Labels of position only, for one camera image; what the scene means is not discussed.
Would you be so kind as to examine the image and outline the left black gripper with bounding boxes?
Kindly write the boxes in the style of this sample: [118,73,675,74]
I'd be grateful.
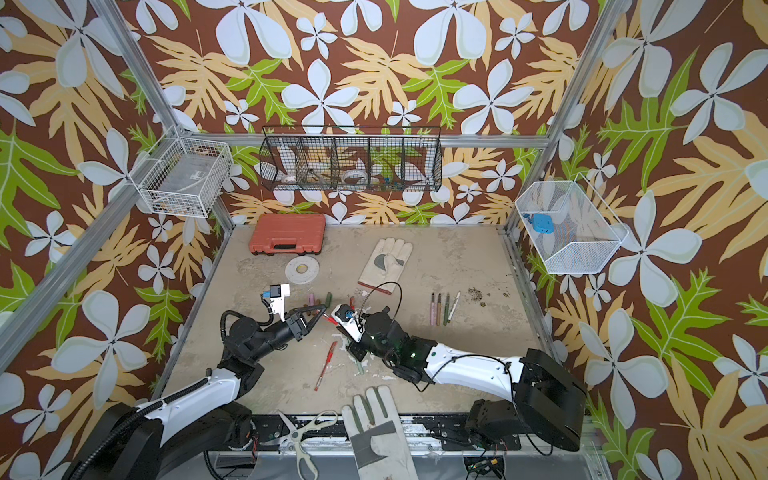
[249,302,323,365]

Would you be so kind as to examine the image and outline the pink fountain pen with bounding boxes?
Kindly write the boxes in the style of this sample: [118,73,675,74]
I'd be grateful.
[429,293,437,326]

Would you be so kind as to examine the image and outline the brown fountain pen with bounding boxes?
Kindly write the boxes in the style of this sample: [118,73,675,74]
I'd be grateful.
[434,293,442,326]

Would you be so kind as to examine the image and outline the dark green pen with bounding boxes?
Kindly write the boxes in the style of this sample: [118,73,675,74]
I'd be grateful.
[442,293,451,326]

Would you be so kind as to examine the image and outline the brown capped white marker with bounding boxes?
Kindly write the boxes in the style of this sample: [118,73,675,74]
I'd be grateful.
[447,292,461,323]

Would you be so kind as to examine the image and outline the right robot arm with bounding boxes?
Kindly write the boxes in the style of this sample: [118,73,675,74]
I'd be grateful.
[331,304,586,451]

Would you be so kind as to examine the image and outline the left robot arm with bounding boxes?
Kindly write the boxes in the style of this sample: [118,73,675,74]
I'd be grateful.
[64,305,326,479]

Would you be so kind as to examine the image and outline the beige work glove far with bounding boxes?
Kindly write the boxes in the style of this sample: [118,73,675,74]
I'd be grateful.
[358,237,413,295]

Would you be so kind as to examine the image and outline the beige work glove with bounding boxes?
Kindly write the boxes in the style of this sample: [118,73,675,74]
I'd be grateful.
[341,385,418,480]
[358,237,413,295]

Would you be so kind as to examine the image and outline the red plastic tool case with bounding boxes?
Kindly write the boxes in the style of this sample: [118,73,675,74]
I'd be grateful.
[248,213,326,255]

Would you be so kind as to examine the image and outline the beige work glove near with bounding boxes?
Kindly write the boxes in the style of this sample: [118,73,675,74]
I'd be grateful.
[341,385,418,480]

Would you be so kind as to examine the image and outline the white tape roll in basket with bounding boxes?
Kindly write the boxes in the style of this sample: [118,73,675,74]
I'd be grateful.
[341,169,368,185]

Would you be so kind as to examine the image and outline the blue object in basket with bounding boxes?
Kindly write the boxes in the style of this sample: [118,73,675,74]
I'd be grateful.
[531,213,555,234]

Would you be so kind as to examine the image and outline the white mesh basket right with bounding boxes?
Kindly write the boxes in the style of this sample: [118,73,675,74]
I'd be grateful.
[515,176,629,276]

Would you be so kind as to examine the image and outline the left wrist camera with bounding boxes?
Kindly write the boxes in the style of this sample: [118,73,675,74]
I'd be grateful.
[261,284,290,321]

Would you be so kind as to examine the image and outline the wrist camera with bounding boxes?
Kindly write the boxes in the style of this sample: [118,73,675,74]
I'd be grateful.
[261,284,290,321]
[331,304,364,343]

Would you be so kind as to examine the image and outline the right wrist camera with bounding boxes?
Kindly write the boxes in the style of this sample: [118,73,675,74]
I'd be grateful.
[331,304,364,343]

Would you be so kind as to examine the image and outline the white handled scissors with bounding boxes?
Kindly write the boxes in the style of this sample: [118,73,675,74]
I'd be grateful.
[263,410,339,479]

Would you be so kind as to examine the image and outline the black wire basket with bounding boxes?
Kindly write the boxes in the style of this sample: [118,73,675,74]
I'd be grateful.
[256,125,444,192]

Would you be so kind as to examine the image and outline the white wire basket left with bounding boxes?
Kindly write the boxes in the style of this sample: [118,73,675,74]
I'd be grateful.
[134,130,233,218]

